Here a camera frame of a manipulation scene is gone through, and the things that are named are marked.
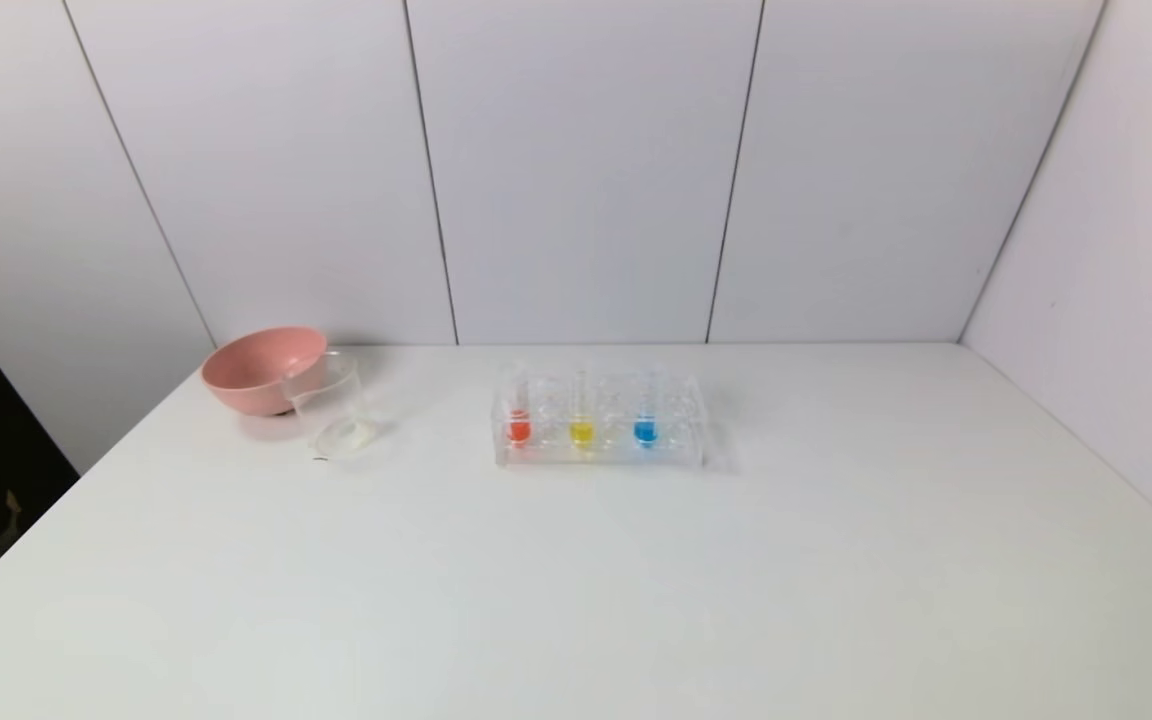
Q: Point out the test tube with yellow pigment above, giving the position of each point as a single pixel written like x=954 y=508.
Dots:
x=582 y=432

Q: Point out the test tube with blue pigment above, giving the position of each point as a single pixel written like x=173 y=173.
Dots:
x=645 y=431

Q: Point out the pink plastic bowl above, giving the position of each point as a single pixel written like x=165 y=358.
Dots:
x=251 y=370

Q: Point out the test tube with red pigment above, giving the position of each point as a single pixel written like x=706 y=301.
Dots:
x=518 y=430

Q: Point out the clear glass beaker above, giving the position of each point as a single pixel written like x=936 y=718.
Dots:
x=336 y=425

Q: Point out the clear acrylic test tube rack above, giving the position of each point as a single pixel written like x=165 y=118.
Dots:
x=676 y=430

